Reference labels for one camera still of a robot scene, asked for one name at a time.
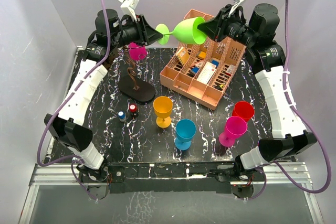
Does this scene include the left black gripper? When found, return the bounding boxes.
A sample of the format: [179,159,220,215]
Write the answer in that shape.
[112,15,163,49]

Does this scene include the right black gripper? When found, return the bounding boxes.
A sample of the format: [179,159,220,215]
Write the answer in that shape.
[197,5,257,47]

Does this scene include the magenta wine glass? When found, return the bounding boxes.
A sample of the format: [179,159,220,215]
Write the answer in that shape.
[219,116,247,147]
[128,42,147,61]

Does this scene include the green wine glass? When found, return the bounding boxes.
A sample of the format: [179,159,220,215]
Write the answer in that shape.
[155,17,207,45]

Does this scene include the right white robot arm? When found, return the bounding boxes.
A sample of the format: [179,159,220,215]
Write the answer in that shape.
[198,3,317,180]

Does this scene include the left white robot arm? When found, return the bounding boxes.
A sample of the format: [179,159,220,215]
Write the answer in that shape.
[44,9,163,182]

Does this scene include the metal wine glass rack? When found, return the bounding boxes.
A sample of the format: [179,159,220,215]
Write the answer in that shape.
[118,46,155,103]

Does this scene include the orange wine glass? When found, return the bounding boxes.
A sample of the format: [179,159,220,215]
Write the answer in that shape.
[153,96,173,129]

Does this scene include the red wine glass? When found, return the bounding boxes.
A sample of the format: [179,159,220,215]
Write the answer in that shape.
[232,101,255,123]

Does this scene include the blue wine glass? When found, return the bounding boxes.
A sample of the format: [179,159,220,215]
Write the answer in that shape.
[174,119,196,151]

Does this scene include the orange sponge block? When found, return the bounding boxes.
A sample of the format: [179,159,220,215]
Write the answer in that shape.
[197,51,206,60]

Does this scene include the yellow spiral notebook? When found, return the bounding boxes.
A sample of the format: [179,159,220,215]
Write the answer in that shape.
[175,47,190,66]

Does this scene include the blue eraser block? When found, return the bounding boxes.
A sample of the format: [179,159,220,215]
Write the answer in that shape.
[190,67,199,75]

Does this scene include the pink desk file organizer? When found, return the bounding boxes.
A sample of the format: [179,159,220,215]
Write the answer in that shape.
[159,8,247,111]

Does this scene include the white card box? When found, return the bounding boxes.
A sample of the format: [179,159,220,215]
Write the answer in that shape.
[197,62,217,84]

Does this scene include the red capped small bottle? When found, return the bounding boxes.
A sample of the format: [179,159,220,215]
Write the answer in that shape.
[129,103,139,118]

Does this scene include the blue capped small bottle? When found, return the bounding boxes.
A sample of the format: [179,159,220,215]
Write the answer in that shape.
[118,111,127,122]

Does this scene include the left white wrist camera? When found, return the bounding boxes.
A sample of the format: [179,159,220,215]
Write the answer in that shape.
[118,0,139,21]

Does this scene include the aluminium frame rail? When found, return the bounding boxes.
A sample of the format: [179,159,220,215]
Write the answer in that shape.
[19,162,324,223]

